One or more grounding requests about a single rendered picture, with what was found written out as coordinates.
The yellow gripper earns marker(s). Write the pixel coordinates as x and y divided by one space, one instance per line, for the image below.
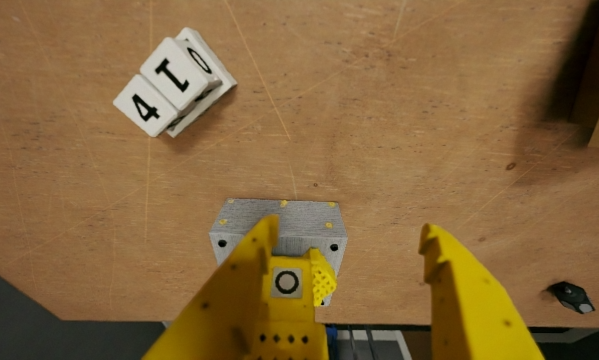
472 316

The white cube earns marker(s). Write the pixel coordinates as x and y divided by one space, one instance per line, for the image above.
143 103
180 73

